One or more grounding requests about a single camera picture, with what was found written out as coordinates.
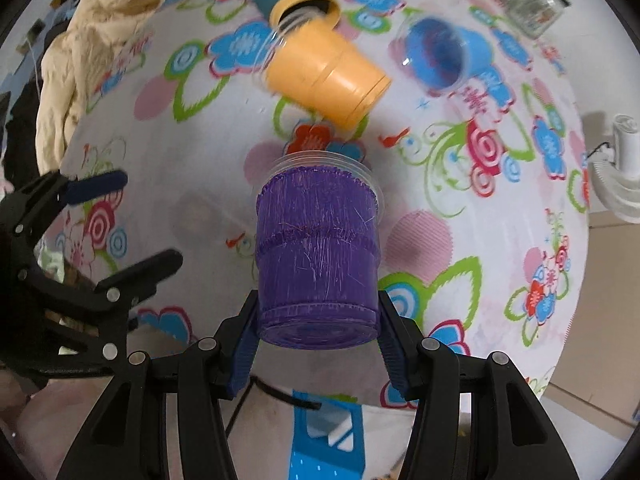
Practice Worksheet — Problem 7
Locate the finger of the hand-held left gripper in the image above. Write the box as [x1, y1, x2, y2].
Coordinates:
[9, 170, 129, 233]
[92, 248, 184, 361]

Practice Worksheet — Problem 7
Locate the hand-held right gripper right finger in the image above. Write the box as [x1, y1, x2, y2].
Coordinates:
[376, 290, 582, 480]

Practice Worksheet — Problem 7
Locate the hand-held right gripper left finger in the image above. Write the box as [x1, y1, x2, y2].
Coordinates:
[55, 292, 262, 480]

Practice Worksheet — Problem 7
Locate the purple cup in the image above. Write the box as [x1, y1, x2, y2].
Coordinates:
[245, 152, 386, 351]

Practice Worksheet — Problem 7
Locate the orange cup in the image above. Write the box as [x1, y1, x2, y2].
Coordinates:
[252, 20, 394, 129]

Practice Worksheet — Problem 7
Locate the blue cup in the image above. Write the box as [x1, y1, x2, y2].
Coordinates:
[397, 15, 497, 97]

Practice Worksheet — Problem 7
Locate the dark cloth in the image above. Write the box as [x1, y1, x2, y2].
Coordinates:
[0, 77, 48, 183]

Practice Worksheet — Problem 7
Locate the blue carton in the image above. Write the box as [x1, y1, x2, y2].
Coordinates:
[292, 394, 372, 480]

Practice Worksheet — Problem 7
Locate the floral printed sheet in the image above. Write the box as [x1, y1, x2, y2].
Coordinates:
[37, 0, 595, 413]

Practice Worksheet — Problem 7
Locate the beige crumpled cloth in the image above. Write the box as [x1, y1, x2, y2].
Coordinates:
[37, 0, 169, 175]

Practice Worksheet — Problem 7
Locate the white plastic fan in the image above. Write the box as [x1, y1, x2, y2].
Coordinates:
[584, 113, 640, 224]

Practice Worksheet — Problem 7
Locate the glass jar with green lid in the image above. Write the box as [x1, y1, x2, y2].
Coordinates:
[504, 0, 579, 39]

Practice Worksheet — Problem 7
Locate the black cable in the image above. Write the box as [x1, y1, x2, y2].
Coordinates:
[224, 377, 322, 442]

